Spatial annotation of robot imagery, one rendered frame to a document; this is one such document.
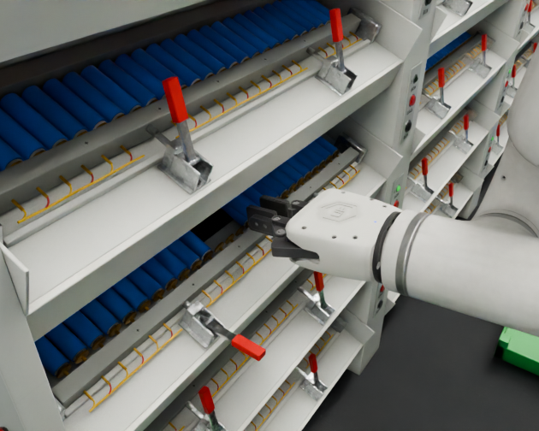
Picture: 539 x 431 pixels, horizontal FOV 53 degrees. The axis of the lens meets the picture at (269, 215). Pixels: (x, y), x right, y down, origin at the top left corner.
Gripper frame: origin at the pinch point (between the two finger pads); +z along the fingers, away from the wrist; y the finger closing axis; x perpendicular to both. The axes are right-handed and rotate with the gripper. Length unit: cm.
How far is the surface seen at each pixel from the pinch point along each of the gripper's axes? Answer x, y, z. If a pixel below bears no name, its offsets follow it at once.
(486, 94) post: 18, -99, 3
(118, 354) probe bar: 3.8, 22.4, 2.2
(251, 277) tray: 7.2, 3.4, 1.1
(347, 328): 44, -29, 7
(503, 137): 45, -138, 6
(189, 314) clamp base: 4.7, 14.1, 1.0
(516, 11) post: -3, -99, -2
